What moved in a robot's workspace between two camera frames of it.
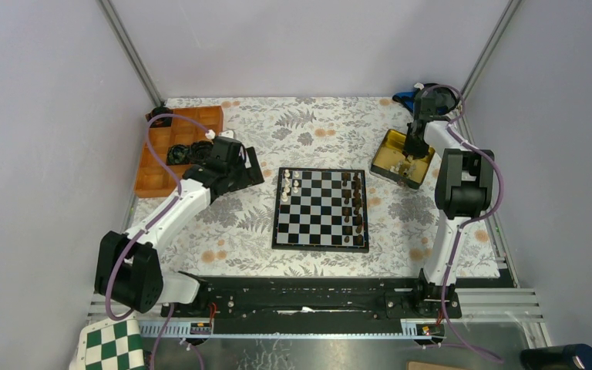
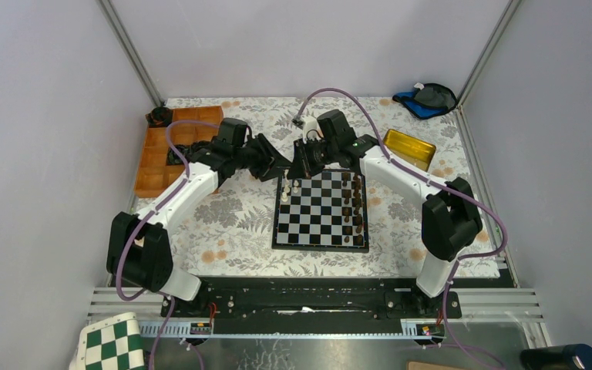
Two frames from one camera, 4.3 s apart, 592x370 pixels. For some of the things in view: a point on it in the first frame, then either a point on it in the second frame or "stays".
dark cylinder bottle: [571, 357] stays
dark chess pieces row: [351, 210] stays
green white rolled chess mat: [109, 345] stays
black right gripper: [416, 153] to [302, 167]
